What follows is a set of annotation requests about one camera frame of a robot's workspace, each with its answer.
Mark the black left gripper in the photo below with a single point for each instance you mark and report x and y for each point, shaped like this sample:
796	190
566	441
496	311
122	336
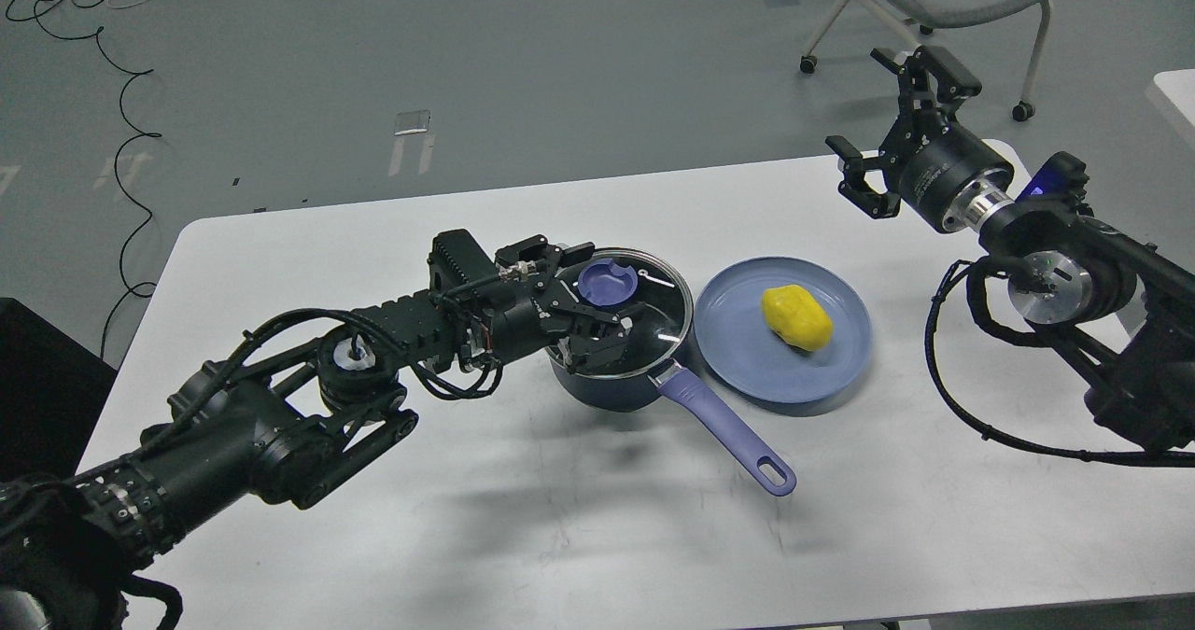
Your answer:
536	304

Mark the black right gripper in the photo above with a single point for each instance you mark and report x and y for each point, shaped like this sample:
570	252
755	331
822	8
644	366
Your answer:
933	85

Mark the glass lid purple knob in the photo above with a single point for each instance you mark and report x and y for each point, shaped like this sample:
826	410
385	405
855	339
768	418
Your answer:
661	308

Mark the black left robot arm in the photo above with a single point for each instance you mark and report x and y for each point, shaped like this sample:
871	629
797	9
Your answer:
308	399

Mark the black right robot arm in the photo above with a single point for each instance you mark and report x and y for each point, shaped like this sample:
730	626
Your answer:
1051	276

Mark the yellow potato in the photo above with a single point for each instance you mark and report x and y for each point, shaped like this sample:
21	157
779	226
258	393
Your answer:
794	314

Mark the blue round plate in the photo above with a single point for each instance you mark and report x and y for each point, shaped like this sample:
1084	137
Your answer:
747	355

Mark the white side table corner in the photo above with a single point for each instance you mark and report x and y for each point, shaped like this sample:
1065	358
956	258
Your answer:
1172	93

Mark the dark blue saucepan purple handle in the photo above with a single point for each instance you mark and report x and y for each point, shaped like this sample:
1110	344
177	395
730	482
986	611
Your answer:
602	284

